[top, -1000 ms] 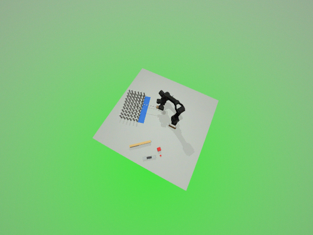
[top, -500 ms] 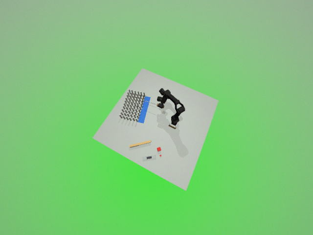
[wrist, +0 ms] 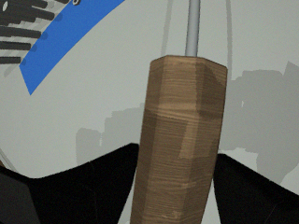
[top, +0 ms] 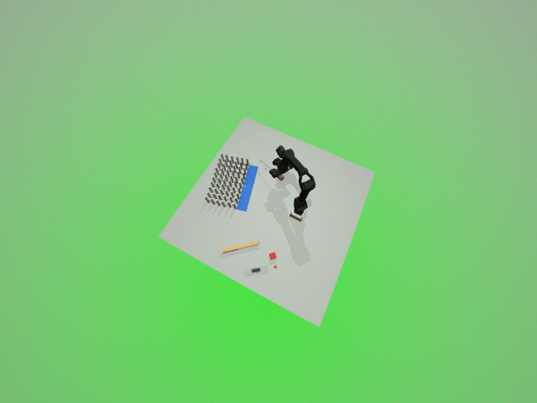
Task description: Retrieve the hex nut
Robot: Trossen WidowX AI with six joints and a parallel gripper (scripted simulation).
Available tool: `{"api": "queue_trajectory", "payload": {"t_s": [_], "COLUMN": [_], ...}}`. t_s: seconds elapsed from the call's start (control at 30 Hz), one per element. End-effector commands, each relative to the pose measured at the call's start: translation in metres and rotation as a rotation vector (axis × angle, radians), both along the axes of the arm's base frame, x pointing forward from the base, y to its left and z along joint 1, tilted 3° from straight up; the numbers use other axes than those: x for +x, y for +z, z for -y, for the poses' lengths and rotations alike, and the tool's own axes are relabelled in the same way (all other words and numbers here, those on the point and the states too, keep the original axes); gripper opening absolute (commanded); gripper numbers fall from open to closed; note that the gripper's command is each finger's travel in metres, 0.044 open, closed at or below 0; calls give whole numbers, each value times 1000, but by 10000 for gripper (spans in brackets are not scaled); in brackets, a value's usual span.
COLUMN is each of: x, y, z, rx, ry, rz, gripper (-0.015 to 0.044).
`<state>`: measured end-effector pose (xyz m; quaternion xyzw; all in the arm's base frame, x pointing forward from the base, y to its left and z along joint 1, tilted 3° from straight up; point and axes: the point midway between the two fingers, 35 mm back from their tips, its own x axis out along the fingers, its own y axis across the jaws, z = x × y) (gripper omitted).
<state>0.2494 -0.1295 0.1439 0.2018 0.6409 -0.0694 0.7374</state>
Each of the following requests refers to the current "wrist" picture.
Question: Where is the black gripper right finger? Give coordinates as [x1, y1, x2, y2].
[213, 153, 299, 224]

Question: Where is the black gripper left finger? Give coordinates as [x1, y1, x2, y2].
[0, 143, 139, 224]

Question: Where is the blue flat strip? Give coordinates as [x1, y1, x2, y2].
[19, 0, 124, 96]

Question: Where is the wooden-handled tool with grey metal shaft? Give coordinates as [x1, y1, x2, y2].
[130, 0, 228, 224]

